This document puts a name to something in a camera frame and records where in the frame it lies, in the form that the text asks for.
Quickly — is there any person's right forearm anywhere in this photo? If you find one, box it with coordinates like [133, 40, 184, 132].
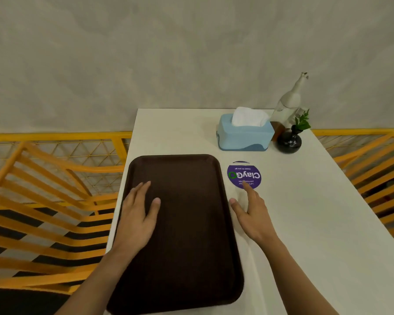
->
[254, 233, 340, 315]

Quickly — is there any yellow slatted chair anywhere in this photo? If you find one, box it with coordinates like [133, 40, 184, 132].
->
[332, 133, 394, 248]
[0, 141, 126, 296]

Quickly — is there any white tissue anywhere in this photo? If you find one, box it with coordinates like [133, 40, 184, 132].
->
[231, 107, 271, 127]

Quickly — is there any round purple sticker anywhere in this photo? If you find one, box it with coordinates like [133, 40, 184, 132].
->
[227, 161, 262, 190]

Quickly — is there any light blue tissue box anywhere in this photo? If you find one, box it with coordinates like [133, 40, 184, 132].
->
[217, 114, 275, 151]

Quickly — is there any person's right hand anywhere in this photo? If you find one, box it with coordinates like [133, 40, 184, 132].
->
[229, 181, 280, 247]

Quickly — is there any person's left forearm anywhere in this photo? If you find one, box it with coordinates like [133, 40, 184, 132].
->
[54, 243, 146, 315]

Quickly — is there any green plant sprig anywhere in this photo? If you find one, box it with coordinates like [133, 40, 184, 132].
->
[294, 109, 312, 131]

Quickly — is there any dark brown plastic tray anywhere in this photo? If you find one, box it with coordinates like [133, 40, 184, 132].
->
[106, 154, 244, 315]

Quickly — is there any small black vase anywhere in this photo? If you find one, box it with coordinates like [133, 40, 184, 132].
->
[276, 125, 303, 154]

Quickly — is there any yellow metal mesh railing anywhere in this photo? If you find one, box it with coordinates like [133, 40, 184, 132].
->
[311, 128, 394, 153]
[0, 131, 133, 207]

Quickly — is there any person's left hand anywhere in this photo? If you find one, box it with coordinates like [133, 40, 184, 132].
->
[113, 181, 161, 252]

